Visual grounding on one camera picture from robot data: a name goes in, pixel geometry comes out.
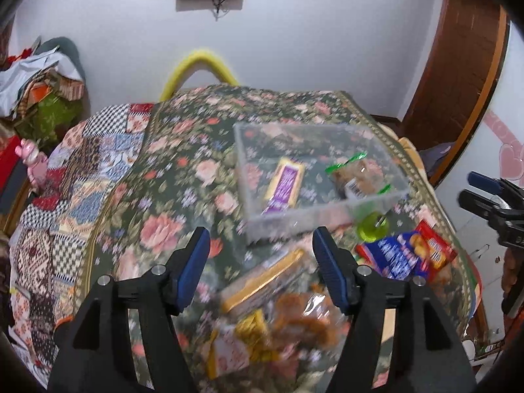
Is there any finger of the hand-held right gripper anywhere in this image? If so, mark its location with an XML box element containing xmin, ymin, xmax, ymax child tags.
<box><xmin>468</xmin><ymin>171</ymin><xmax>524</xmax><ymax>202</ymax></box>
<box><xmin>458</xmin><ymin>189</ymin><xmax>517</xmax><ymax>232</ymax></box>

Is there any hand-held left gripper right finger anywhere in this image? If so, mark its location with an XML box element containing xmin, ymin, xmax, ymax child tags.
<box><xmin>312</xmin><ymin>226</ymin><xmax>477</xmax><ymax>393</ymax></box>

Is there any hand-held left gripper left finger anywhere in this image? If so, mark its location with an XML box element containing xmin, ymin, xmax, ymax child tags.
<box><xmin>47</xmin><ymin>226</ymin><xmax>211</xmax><ymax>393</ymax></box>

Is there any clear bag of orange snacks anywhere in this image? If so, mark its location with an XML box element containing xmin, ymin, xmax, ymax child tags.
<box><xmin>274</xmin><ymin>290</ymin><xmax>348</xmax><ymax>348</ymax></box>

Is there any red snack bag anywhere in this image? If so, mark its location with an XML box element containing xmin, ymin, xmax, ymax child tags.
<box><xmin>413</xmin><ymin>220</ymin><xmax>458</xmax><ymax>271</ymax></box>

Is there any blue snack packet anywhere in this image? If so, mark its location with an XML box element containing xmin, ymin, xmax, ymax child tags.
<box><xmin>355</xmin><ymin>231</ymin><xmax>430</xmax><ymax>281</ymax></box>

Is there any yellow cracker pack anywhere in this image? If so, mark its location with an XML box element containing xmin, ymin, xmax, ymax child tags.
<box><xmin>219</xmin><ymin>249</ymin><xmax>306</xmax><ymax>316</ymax></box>

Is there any clear plastic container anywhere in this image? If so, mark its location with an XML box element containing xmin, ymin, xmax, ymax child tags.
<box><xmin>233</xmin><ymin>122</ymin><xmax>411</xmax><ymax>246</ymax></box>

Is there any person's right hand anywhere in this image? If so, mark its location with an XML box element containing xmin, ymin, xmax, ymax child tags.
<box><xmin>503</xmin><ymin>250</ymin><xmax>524</xmax><ymax>295</ymax></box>

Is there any pink heart decoration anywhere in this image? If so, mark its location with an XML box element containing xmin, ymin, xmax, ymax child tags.
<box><xmin>483</xmin><ymin>110</ymin><xmax>524</xmax><ymax>181</ymax></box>

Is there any grey cloth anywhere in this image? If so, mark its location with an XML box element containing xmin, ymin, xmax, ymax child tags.
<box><xmin>418</xmin><ymin>141</ymin><xmax>455</xmax><ymax>181</ymax></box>

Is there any green round disc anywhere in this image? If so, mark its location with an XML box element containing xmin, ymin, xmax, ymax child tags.
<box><xmin>357</xmin><ymin>211</ymin><xmax>389</xmax><ymax>243</ymax></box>

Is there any beige blanket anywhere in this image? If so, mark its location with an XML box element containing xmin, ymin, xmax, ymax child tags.
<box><xmin>399</xmin><ymin>137</ymin><xmax>428</xmax><ymax>173</ymax></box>

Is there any purple and yellow snack packet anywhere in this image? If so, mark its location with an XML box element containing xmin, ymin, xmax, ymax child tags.
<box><xmin>262</xmin><ymin>158</ymin><xmax>307</xmax><ymax>215</ymax></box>

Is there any green-edged clear snack bag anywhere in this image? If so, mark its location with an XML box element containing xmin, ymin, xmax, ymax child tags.
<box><xmin>325</xmin><ymin>152</ymin><xmax>391</xmax><ymax>200</ymax></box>

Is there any brown wooden door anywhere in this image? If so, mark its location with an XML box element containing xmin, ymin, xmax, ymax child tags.
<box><xmin>403</xmin><ymin>0</ymin><xmax>510</xmax><ymax>189</ymax></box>

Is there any patchwork quilt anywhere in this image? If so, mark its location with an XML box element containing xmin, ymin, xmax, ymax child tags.
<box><xmin>8</xmin><ymin>103</ymin><xmax>158</xmax><ymax>385</ymax></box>

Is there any pink plush toy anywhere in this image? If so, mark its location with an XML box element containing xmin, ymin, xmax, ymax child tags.
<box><xmin>16</xmin><ymin>138</ymin><xmax>50</xmax><ymax>191</ymax></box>

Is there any green bag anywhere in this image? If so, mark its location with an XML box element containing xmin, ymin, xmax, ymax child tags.
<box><xmin>30</xmin><ymin>94</ymin><xmax>83</xmax><ymax>144</ymax></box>

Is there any yellow padded tube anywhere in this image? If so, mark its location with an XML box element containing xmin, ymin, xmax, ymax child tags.
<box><xmin>159</xmin><ymin>48</ymin><xmax>238</xmax><ymax>103</ymax></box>

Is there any pile of clothes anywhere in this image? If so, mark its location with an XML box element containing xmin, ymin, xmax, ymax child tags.
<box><xmin>0</xmin><ymin>37</ymin><xmax>84</xmax><ymax>119</ymax></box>

